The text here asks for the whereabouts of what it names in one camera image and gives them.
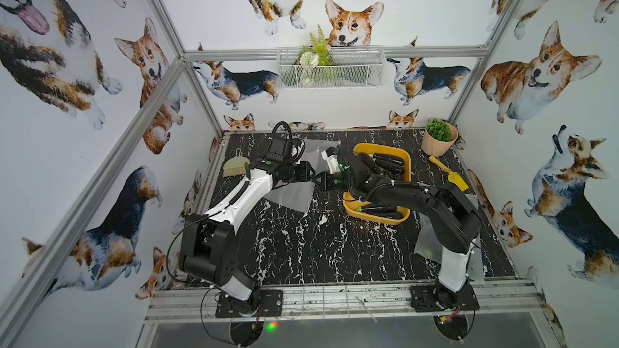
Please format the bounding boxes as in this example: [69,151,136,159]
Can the yellow plastic tray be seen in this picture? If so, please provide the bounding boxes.
[342,143,412,226]

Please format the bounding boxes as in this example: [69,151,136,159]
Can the frosted zip-top bag front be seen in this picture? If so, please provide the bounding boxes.
[414,214,485,284]

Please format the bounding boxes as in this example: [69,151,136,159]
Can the frosted zip-top bag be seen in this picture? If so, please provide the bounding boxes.
[264,181,314,214]
[294,137,341,174]
[414,214,485,284]

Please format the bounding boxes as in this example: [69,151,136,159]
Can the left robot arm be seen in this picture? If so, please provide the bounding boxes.
[178,159,315,303]

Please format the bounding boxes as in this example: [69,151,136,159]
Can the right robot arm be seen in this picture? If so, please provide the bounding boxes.
[318,146,482,293]

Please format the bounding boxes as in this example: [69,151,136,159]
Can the purple eggplant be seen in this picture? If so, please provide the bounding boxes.
[356,203,398,216]
[357,152,383,175]
[375,159,405,174]
[377,211,405,221]
[372,152,406,166]

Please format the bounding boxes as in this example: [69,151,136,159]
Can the frosted zip-top bag left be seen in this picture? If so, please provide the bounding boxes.
[264,181,314,214]

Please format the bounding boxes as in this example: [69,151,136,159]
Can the frosted zip-top bag rear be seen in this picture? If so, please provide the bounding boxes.
[294,137,341,174]

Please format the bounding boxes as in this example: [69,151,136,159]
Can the pink pot green plant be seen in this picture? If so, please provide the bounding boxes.
[422,119,459,157]

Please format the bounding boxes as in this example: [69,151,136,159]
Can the yellow plastic scoop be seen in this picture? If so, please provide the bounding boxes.
[429,156,469,192]

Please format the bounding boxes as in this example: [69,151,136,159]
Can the artificial fern and flower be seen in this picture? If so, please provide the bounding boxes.
[295,26,333,88]

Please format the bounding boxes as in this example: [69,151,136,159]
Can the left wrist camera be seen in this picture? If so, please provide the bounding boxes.
[264,137,294,164]

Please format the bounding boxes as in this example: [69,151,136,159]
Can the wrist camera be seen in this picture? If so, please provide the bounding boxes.
[321,148,341,174]
[264,137,294,164]

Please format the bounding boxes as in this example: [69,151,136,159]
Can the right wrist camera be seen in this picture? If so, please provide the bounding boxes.
[321,148,341,174]

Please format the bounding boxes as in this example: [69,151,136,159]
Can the white wire wall basket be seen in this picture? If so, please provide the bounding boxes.
[277,47,386,89]

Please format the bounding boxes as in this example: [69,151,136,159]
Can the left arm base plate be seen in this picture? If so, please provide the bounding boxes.
[215,288,284,318]

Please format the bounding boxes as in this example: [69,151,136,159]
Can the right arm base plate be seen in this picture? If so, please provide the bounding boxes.
[409,283,480,313]

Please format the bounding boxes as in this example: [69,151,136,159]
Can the aluminium frame post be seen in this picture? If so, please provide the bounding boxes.
[1,57,185,347]

